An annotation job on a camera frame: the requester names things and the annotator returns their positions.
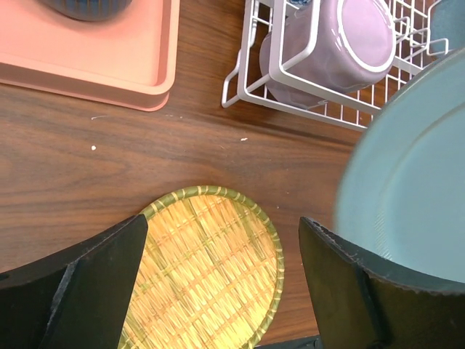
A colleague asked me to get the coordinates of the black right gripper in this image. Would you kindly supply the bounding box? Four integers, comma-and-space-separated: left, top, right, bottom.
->
429, 0, 464, 57

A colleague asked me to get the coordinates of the white wire dish rack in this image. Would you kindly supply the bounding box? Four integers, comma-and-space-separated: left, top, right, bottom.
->
221, 1, 452, 130

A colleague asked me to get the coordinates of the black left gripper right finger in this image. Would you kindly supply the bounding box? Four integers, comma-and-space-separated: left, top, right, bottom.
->
299, 217, 464, 348

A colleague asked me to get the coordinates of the purple mug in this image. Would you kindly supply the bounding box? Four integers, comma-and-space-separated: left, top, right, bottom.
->
259, 0, 395, 110

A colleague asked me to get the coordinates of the salmon pink tray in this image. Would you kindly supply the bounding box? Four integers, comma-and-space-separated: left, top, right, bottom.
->
1, 1, 180, 112

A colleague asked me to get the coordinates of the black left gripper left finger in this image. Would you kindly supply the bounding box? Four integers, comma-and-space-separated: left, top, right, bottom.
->
1, 214, 147, 348

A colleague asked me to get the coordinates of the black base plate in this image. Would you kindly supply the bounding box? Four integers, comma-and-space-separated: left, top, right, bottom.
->
256, 335, 323, 349

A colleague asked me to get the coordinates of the yellow woven bamboo tray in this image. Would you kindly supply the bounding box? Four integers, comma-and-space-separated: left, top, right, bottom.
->
118, 185, 285, 348

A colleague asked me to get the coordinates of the dark blue small mug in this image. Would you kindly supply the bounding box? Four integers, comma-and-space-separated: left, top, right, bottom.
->
38, 0, 133, 23

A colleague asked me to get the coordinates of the grey-green beaded rim plate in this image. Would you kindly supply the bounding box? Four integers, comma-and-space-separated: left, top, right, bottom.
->
333, 49, 464, 282

